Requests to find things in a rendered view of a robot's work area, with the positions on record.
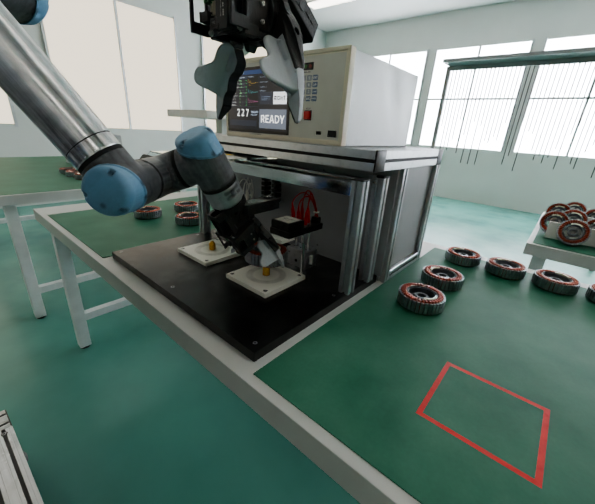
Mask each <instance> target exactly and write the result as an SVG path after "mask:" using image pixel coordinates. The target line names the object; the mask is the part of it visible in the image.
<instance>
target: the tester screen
mask: <svg viewBox="0 0 595 504"><path fill-rule="evenodd" d="M283 91H284V89H283V88H281V87H280V86H278V85H276V84H275V83H273V82H271V81H270V80H268V79H267V78H266V77H265V76H264V74H263V73H262V71H261V69H257V70H247V71H244V73H243V74H242V75H241V76H240V78H239V80H238V82H237V88H236V93H235V95H234V96H233V99H232V108H231V109H230V110H229V127H230V128H237V129H250V130H264V131H278V132H286V130H280V129H265V128H259V109H287V105H288V96H287V104H260V92H283ZM236 108H250V117H237V112H236ZM230 119H237V120H257V126H242V125H230Z"/></svg>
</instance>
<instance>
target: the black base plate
mask: <svg viewBox="0 0 595 504"><path fill-rule="evenodd" d="M216 231H217V230H216V229H212V230H211V232H209V233H208V232H207V233H205V234H204V233H202V232H199V233H194V234H190V235H185V236H181V237H176V238H172V239H167V240H163V241H158V242H154V243H149V244H145V245H141V246H136V247H132V248H127V249H123V250H118V251H114V252H112V256H113V259H115V260H116V261H117V262H119V263H120V264H121V265H123V266H124V267H125V268H127V269H128V270H129V271H131V272H132V273H134V274H135V275H136V276H138V277H139V278H140V279H142V280H143V281H144V282H146V283H147V284H148V285H150V286H151V287H153V288H154V289H155V290H157V291H158V292H159V293H161V294H162V295H163V296H165V297H166V298H167V299H169V300H170V301H172V302H173V303H174V304H176V305H177V306H178V307H180V308H181V309H182V310H184V311H185V312H186V313H188V314H189V315H191V316H192V317H193V318H195V319H196V320H197V321H199V322H200V323H201V324H203V325H204V326H206V327H207V328H208V329H210V330H211V331H212V332H214V333H215V334H216V335H218V336H219V337H220V338H222V339H223V340H225V341H226V342H227V343H229V344H230V345H231V346H233V347H234V348H235V349H237V350H238V351H239V352H241V353H242V354H244V355H245V356H246V357H248V358H249V359H250V360H252V361H253V362H255V361H257V360H258V359H260V358H261V357H263V356H264V355H266V354H268V353H269V352H271V351H272V350H274V349H275V348H277V347H278V346H280V345H281V344H283V343H284V342H286V341H287V340H289V339H290V338H292V337H293V336H295V335H296V334H298V333H299V332H301V331H302V330H304V329H305V328H307V327H308V326H310V325H311V324H313V323H314V322H316V321H317V320H319V319H320V318H322V317H323V316H325V315H326V314H328V313H329V312H331V311H332V310H334V309H335V308H337V307H338V306H340V305H341V304H343V303H344V302H346V301H348V300H349V299H351V298H352V297H354V296H355V295H357V294H358V293H360V292H361V291H363V290H364V289H366V288H367V287H369V286H370V285H372V284H373V283H375V282H376V277H377V275H375V274H373V280H371V281H369V282H368V283H367V282H364V280H359V279H358V277H359V270H360V269H358V268H357V273H356V280H355V287H354V292H352V293H351V292H350V294H349V295H346V294H344V292H342V293H341V292H339V291H338V288H339V280H340V272H341V264H342V263H341V262H339V261H336V260H333V259H330V258H328V257H325V256H322V255H319V254H317V255H316V265H315V266H313V267H311V268H308V269H306V270H304V269H303V275H305V280H302V281H300V282H298V283H296V284H294V285H292V286H290V287H288V288H286V289H284V290H282V291H280V292H278V293H276V294H273V295H271V296H269V297H267V298H263V297H261V296H260V295H258V294H256V293H254V292H252V291H250V290H248V289H247V288H245V287H243V286H241V285H239V284H237V283H235V282H234V281H232V280H230V279H228V278H226V274H227V273H229V272H232V271H235V270H238V269H240V268H243V267H246V266H249V265H251V264H249V263H247V262H246V261H245V257H243V255H241V256H237V257H234V258H231V259H228V260H225V261H222V262H219V263H216V264H212V265H209V266H204V265H202V264H200V263H198V262H196V261H194V260H193V259H191V258H189V257H187V256H185V255H183V254H181V253H180V252H178V248H181V247H185V246H189V245H193V244H197V243H201V242H205V241H209V240H213V239H217V238H218V237H217V235H216V233H215V232H216Z"/></svg>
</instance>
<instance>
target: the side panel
mask: <svg viewBox="0 0 595 504"><path fill-rule="evenodd" d="M439 168H440V165H432V166H424V167H415V168H407V169H401V170H400V176H399V181H398V187H397V193H396V198H395V204H394V209H393V215H392V221H391V226H390V232H389V237H388V243H387V249H386V254H385V260H384V265H383V271H382V275H381V276H378V275H377V277H376V280H377V281H379V280H380V282H382V283H384V282H386V281H387V280H389V279H390V278H391V277H393V276H394V275H396V274H397V273H399V272H400V271H401V270H403V269H404V268H406V267H407V266H409V265H410V264H412V263H413V262H414V261H416V260H417V259H419V258H420V253H421V249H422V244H423V240H424V235H425V231H426V226H427V222H428V218H429V213H430V209H431V204H432V200H433V195H434V191H435V186H436V182H437V177H438V173H439Z"/></svg>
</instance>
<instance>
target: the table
mask: <svg viewBox="0 0 595 504"><path fill-rule="evenodd" d="M572 207H575V208H573V209H571V208H572ZM577 208H578V209H579V210H578V209H577ZM555 209H560V210H556V211H555ZM562 210H563V211H564V212H562ZM587 210H588V209H587V206H586V205H584V203H583V204H582V202H579V203H578V201H577V202H576V201H575V202H574V201H572V202H569V203H567V204H564V203H556V204H555V203H554V204H552V205H550V206H548V208H547V209H546V211H545V212H543V214H542V215H541V217H540V219H539V221H538V223H537V225H536V226H535V228H534V230H533V232H532V234H531V235H530V237H529V239H528V241H527V243H526V245H525V248H524V251H523V254H527V255H532V258H531V261H530V263H529V266H528V269H532V270H539V269H543V266H544V263H545V261H546V259H548V260H552V261H556V262H561V263H565V264H569V265H573V266H577V267H581V268H585V269H590V270H594V271H595V248H594V247H590V246H585V245H580V244H582V243H584V242H586V241H587V240H588V239H589V238H590V236H591V233H592V231H591V229H595V228H591V227H593V226H595V216H593V217H591V216H592V215H595V209H594V208H593V209H590V210H588V211H587ZM570 216H575V217H571V218H569V217H570ZM553 217H556V218H557V219H552V220H551V218H553ZM588 217H591V218H594V219H591V220H588V219H589V218H588ZM572 219H573V220H572ZM578 219H579V220H578ZM559 220H561V221H562V223H561V224H560V225H559V226H558V228H557V230H556V237H557V239H558V240H556V239H551V238H546V237H544V235H545V233H546V230H547V227H548V225H549V222H550V221H552V222H553V221H556V222H558V223H559ZM580 221H581V222H580ZM583 221H584V222H583ZM568 227H577V228H576V229H575V228H571V229H569V228H568ZM590 228H591V229H590ZM579 229H580V230H581V232H582V233H581V235H578V234H579V231H578V230H579ZM565 230H567V234H568V236H565V234H564V232H565ZM570 231H575V232H576V234H571V233H570ZM569 237H578V238H576V239H570V238H569Z"/></svg>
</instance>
